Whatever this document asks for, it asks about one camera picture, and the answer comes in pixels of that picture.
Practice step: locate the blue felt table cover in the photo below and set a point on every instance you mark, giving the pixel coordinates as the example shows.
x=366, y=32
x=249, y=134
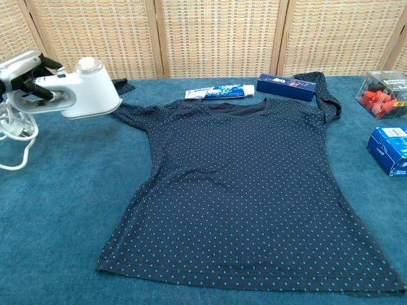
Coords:
x=63, y=222

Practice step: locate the blue cookie box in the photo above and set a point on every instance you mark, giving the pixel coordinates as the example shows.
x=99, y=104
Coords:
x=388, y=149

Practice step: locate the blue white toothpaste tube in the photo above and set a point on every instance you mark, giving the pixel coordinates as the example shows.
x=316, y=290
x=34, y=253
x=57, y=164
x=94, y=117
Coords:
x=222, y=91

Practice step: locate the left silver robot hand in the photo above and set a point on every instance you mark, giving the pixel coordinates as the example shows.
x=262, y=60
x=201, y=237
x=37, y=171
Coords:
x=19, y=71

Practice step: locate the dark blue toothpaste box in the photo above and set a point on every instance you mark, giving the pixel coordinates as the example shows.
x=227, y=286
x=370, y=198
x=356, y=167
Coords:
x=286, y=89

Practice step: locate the woven wicker folding screen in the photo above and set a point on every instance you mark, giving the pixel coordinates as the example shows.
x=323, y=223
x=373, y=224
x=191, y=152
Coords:
x=216, y=38

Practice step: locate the white handheld garment steamer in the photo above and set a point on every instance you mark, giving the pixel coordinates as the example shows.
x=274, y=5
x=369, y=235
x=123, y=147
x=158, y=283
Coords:
x=92, y=92

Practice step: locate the navy polka dot shirt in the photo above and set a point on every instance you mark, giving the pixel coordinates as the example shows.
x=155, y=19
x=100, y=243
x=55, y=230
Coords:
x=241, y=190

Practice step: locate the black red snack box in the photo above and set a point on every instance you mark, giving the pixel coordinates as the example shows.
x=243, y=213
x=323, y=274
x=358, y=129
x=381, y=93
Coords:
x=378, y=98

